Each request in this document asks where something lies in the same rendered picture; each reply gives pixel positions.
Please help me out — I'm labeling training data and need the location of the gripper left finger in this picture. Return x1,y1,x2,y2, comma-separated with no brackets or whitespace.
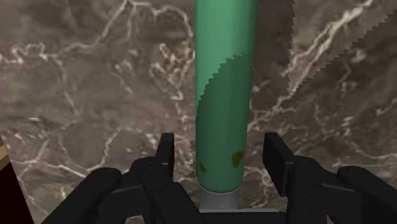
41,132,205,224

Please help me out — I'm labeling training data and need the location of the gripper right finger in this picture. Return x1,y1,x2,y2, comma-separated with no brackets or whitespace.
262,132,397,224

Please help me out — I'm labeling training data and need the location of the green tube with grey cap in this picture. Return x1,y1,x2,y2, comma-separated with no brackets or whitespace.
194,0,260,211

